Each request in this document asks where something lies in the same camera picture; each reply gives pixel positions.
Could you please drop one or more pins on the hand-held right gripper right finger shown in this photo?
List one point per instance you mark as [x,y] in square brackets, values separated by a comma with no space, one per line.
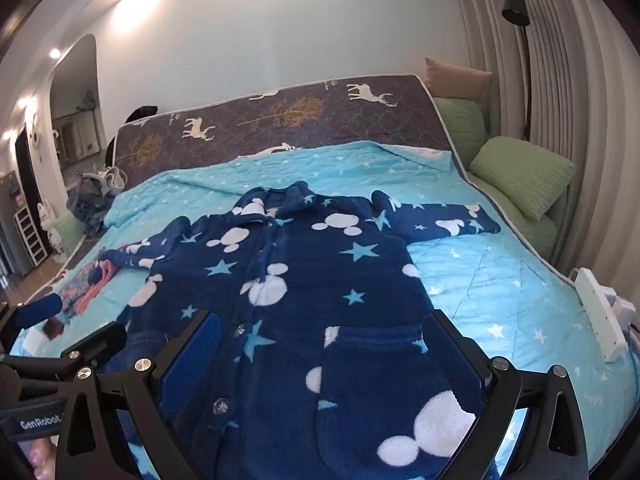
[450,360]

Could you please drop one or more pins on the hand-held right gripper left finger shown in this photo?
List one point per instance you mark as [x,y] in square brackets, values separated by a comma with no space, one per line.
[190,365]

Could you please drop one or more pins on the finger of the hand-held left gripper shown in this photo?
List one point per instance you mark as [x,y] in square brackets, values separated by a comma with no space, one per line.
[100,340]
[37,310]

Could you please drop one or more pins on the navy fleece pajama top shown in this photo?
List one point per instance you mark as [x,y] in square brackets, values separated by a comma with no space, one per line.
[300,270]

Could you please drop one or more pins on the patterned folded clothes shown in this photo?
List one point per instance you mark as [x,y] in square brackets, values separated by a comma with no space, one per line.
[75,290]

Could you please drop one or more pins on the grey blue clothes pile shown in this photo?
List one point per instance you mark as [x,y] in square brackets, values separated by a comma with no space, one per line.
[90,200]

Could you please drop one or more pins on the person's left hand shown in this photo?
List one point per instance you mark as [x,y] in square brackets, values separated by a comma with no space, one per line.
[37,457]

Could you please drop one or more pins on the dark red cloth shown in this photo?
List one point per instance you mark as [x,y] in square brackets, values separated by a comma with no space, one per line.
[52,327]

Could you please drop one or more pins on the pink garment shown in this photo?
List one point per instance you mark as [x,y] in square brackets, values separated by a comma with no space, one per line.
[102,275]

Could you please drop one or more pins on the white rack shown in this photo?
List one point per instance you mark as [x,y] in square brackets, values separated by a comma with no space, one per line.
[30,235]

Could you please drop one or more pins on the white rabbit figurine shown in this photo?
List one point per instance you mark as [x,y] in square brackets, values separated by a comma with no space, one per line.
[50,230]

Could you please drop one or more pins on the green cushion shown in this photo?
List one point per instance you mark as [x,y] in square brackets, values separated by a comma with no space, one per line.
[70,232]

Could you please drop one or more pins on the light blue star blanket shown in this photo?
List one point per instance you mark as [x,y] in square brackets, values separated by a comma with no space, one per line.
[500,280]

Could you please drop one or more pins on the green bed sheet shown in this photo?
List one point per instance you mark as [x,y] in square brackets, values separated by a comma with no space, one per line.
[530,235]

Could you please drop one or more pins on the white power strip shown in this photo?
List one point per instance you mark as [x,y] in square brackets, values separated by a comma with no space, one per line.
[597,320]

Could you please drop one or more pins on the green ribbed pillow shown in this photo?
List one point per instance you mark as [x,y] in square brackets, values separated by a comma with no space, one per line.
[460,125]
[520,170]

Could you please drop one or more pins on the black object behind mattress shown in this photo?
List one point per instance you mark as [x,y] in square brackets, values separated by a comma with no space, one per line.
[142,112]

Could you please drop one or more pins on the deer print mattress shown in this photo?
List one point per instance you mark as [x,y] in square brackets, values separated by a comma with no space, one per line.
[300,125]

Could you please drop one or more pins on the pink pillow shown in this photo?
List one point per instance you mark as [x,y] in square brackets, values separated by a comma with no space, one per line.
[455,80]

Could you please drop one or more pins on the white pleated curtain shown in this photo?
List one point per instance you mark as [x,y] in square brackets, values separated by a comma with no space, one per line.
[575,85]

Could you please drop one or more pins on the black floor lamp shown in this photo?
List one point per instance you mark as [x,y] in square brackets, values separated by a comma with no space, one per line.
[515,7]

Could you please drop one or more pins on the white round wall ornament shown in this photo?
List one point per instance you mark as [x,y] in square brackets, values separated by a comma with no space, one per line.
[36,135]

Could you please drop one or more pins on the arched wall mirror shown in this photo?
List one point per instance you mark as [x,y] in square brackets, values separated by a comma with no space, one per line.
[75,90]

